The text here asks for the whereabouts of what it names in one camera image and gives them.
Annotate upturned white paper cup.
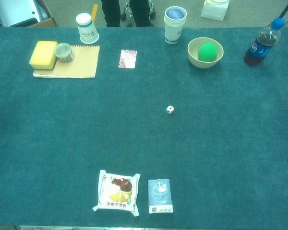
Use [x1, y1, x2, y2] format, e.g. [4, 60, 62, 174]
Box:
[75, 12, 100, 45]

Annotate white grey plastic device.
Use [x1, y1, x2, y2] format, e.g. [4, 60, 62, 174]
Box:
[0, 0, 50, 27]

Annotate beige bowl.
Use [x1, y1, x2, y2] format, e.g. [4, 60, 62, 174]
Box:
[187, 37, 224, 69]

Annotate red patterned white card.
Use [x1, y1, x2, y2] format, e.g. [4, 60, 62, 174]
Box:
[118, 49, 138, 69]

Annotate white paper bag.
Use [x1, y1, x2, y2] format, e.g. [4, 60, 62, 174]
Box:
[200, 0, 230, 22]

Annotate blue tissue pack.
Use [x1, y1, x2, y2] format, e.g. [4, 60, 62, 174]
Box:
[147, 178, 174, 214]

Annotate cola bottle blue cap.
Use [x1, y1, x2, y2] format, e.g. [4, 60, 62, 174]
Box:
[244, 17, 286, 68]

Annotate chrome stool base with casters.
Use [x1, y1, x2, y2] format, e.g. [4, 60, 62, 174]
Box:
[120, 0, 156, 27]

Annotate yellow sponge block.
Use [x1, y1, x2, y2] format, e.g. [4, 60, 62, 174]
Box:
[29, 40, 59, 70]

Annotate white snack packet fruit print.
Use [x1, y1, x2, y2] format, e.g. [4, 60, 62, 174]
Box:
[92, 170, 141, 217]

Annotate brown cardboard box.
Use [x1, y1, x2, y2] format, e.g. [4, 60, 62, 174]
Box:
[0, 0, 59, 28]

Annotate blue item inside cups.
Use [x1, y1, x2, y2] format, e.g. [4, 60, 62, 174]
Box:
[167, 8, 185, 20]

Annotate person legs black trousers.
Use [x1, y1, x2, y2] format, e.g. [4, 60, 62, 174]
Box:
[101, 0, 155, 28]

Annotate green ball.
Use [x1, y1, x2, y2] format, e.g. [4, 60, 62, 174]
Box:
[197, 42, 218, 62]

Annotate teal table cloth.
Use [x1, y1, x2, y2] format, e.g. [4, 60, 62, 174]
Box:
[0, 26, 288, 227]

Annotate kraft spiral notebook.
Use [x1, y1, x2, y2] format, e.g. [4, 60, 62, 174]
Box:
[33, 45, 101, 79]

